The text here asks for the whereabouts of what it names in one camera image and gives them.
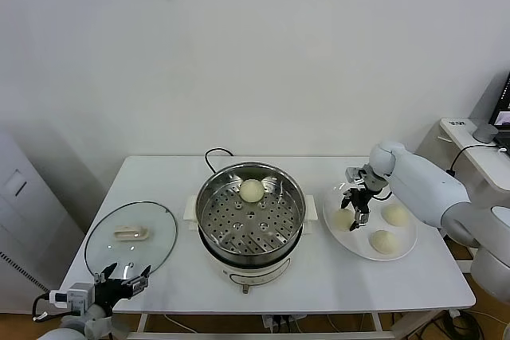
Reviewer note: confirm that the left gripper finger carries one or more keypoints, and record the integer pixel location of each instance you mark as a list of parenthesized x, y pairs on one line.
[(105, 273), (137, 285)]

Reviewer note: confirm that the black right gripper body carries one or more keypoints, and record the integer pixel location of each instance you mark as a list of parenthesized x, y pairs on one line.
[(360, 198)]

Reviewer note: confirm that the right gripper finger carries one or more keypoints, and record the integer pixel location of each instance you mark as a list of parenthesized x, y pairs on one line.
[(346, 200), (360, 218)]

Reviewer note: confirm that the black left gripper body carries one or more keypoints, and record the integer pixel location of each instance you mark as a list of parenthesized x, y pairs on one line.
[(109, 290)]

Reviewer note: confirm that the white steamed baozi bun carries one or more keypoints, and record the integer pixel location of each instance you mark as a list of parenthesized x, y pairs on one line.
[(396, 215), (251, 190), (342, 221), (384, 242)]

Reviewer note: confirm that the round glass pot lid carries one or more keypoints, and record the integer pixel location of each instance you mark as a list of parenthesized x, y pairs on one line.
[(131, 233)]

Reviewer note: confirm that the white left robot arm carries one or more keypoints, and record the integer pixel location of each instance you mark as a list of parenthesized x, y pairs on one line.
[(67, 332)]

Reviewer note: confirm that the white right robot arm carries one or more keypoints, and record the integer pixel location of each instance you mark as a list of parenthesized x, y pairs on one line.
[(422, 184)]

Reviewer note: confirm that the stainless steel steamer basket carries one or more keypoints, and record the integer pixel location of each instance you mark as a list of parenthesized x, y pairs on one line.
[(247, 173)]

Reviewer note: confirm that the round white plate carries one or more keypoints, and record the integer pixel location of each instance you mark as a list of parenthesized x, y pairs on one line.
[(366, 244)]

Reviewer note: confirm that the grey metal cabinet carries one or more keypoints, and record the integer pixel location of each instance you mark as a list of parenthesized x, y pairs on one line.
[(24, 216)]

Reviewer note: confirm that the white label black text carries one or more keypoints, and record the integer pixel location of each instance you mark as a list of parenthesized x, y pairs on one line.
[(458, 123)]

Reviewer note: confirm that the white power strip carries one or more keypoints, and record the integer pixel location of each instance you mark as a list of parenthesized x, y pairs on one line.
[(279, 321)]

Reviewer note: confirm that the grey round puck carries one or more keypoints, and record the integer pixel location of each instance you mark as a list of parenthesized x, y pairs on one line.
[(485, 133)]

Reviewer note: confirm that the black laptop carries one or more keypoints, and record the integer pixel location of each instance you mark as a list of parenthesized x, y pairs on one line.
[(503, 109)]

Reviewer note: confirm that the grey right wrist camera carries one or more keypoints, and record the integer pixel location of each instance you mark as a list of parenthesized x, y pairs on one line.
[(352, 174)]

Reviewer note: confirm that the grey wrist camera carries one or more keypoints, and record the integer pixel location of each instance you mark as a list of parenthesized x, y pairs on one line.
[(79, 296), (352, 174)]

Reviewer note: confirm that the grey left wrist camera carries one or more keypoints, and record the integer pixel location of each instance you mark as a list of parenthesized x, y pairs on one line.
[(79, 296)]

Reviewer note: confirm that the white table frame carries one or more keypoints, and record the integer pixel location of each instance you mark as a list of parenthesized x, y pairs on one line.
[(142, 322)]

